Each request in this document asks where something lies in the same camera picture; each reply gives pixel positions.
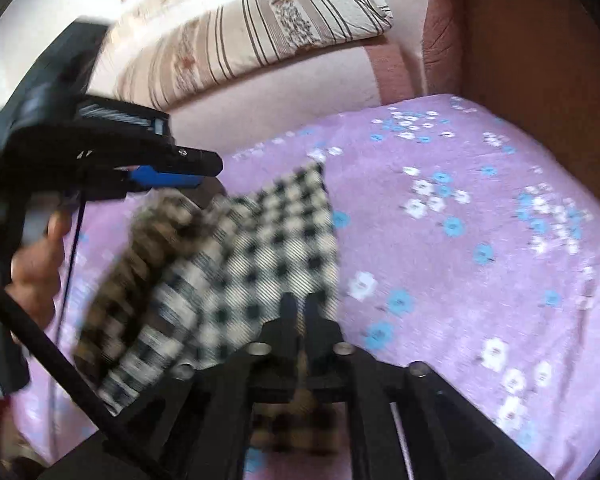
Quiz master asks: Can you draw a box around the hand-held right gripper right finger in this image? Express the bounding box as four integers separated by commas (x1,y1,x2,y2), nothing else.
303,293,556,480

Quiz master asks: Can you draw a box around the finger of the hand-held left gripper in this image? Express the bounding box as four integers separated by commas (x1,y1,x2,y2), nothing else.
87,146,225,178
79,166,227,209

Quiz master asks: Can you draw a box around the thin black cable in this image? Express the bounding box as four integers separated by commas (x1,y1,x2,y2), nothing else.
46,199,89,463

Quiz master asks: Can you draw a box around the person's left hand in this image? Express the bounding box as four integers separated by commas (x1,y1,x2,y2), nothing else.
0,200,77,332

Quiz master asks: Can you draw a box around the pink sofa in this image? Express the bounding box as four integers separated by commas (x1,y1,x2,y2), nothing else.
85,0,600,223

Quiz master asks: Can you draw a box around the striped beige cushion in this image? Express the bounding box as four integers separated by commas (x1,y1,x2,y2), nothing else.
101,0,396,112

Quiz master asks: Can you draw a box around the black and white checked shirt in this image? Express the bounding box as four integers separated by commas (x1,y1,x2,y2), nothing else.
74,161,354,457

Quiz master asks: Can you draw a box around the purple floral blanket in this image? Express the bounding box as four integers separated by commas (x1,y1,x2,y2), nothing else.
0,92,600,480

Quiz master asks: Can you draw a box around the thick black cable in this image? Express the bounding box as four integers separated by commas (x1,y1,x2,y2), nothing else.
0,269,175,480

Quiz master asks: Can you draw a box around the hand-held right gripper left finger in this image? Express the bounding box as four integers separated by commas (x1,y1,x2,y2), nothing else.
55,294,299,480

